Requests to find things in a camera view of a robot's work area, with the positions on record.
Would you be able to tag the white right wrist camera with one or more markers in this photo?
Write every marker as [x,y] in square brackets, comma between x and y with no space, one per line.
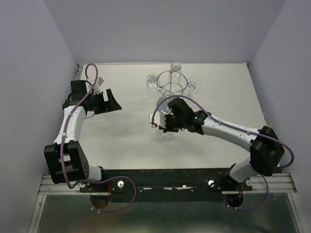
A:
[159,120]

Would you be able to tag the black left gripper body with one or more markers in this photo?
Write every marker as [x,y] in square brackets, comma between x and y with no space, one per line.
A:
[97,104]

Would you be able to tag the clear wine glass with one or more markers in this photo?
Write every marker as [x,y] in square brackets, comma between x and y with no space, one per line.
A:
[160,136]
[193,85]
[152,80]
[175,76]

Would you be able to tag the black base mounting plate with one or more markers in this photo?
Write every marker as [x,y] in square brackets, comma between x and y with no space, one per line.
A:
[166,185]

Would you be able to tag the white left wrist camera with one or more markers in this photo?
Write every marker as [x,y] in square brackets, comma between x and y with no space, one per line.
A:
[98,84]

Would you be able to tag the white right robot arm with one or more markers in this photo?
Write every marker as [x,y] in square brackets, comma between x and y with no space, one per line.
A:
[263,145]

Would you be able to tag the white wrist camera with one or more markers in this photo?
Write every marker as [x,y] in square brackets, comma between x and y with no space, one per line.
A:
[159,120]
[98,84]

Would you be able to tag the left aluminium frame rail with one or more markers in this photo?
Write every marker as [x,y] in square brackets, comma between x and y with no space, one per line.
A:
[64,144]

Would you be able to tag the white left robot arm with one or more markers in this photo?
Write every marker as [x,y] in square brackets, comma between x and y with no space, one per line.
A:
[65,158]

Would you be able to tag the chrome wine glass rack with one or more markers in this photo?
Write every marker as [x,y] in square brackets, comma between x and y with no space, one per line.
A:
[168,90]

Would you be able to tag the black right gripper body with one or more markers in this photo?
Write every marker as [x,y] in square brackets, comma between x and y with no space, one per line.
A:
[173,124]

